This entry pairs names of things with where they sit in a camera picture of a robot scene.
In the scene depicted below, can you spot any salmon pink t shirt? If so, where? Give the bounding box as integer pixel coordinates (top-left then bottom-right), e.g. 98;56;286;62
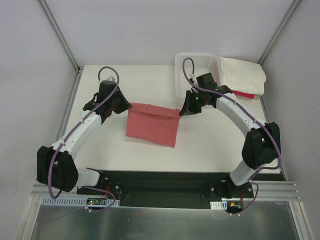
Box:
125;103;180;148

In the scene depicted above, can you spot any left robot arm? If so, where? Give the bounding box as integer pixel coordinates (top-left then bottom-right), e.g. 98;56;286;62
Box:
36;79;132;195

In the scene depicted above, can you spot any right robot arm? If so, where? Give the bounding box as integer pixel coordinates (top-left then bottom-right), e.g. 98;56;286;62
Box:
179;73;281;199

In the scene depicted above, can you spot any white perforated plastic basket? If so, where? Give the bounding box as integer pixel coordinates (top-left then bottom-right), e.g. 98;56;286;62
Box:
174;53;223;99

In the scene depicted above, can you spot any folded cream t shirt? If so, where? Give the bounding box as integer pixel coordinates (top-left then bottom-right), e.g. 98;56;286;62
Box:
219;56;267;96

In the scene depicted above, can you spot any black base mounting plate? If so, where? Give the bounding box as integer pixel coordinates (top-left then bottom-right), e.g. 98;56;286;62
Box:
74;167;259;208

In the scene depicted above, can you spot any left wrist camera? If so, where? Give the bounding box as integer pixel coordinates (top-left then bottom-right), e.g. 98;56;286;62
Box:
98;76;117;84

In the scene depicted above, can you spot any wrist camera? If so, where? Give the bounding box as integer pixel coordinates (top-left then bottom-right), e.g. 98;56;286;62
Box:
189;73;195;83
98;76;117;84

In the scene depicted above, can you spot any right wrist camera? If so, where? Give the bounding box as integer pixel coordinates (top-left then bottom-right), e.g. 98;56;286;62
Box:
189;73;195;83

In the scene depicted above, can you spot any left side aluminium rail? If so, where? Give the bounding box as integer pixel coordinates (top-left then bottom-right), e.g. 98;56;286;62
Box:
53;69;83;142

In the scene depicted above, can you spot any aluminium rail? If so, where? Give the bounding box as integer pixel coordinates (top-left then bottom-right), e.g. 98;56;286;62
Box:
31;174;305;201
53;69;83;142

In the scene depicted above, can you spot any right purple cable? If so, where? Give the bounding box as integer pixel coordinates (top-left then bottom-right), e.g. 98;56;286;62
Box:
181;57;282;216

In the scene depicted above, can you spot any right white cable duct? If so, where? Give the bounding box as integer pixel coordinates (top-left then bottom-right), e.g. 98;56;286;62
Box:
210;200;228;210

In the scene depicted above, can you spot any white cable duct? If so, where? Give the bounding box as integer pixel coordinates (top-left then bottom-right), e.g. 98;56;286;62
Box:
42;196;120;208
210;200;228;210

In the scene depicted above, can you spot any left aluminium frame post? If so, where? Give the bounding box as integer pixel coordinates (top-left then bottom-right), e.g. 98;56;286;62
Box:
37;0;81;73

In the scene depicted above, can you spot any aluminium frame post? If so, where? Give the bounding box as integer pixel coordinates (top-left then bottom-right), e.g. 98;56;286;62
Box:
257;0;303;65
37;0;81;73

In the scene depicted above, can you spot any front aluminium rail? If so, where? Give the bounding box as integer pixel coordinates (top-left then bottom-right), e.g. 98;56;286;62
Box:
31;174;305;201

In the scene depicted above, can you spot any left white cable duct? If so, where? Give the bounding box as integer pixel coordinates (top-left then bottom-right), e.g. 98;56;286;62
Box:
42;196;120;208

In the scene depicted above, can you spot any right aluminium frame post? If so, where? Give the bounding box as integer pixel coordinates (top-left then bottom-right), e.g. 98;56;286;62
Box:
257;0;303;65

